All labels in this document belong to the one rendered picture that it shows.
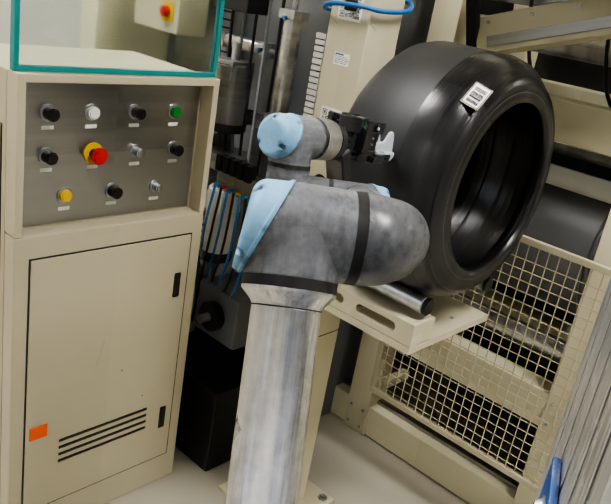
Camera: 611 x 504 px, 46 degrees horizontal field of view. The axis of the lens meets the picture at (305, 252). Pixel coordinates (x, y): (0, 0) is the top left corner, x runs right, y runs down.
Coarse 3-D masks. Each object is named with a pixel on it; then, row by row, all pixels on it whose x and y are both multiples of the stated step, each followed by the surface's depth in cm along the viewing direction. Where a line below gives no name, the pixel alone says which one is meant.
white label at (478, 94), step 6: (474, 84) 144; (480, 84) 144; (474, 90) 144; (480, 90) 144; (486, 90) 144; (468, 96) 143; (474, 96) 143; (480, 96) 143; (486, 96) 143; (468, 102) 143; (474, 102) 143; (480, 102) 143; (474, 108) 142
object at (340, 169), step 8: (344, 152) 132; (328, 160) 135; (336, 160) 133; (344, 160) 132; (328, 168) 136; (336, 168) 134; (344, 168) 133; (328, 176) 137; (336, 176) 136; (344, 176) 134
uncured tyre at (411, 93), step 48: (432, 48) 158; (480, 48) 160; (384, 96) 151; (432, 96) 146; (528, 96) 155; (432, 144) 142; (480, 144) 193; (528, 144) 183; (432, 192) 144; (480, 192) 194; (528, 192) 179; (432, 240) 149; (480, 240) 189; (432, 288) 162
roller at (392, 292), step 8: (376, 288) 170; (384, 288) 169; (392, 288) 167; (400, 288) 167; (408, 288) 166; (392, 296) 168; (400, 296) 166; (408, 296) 165; (416, 296) 164; (424, 296) 163; (408, 304) 165; (416, 304) 163; (424, 304) 162; (432, 304) 164; (424, 312) 163
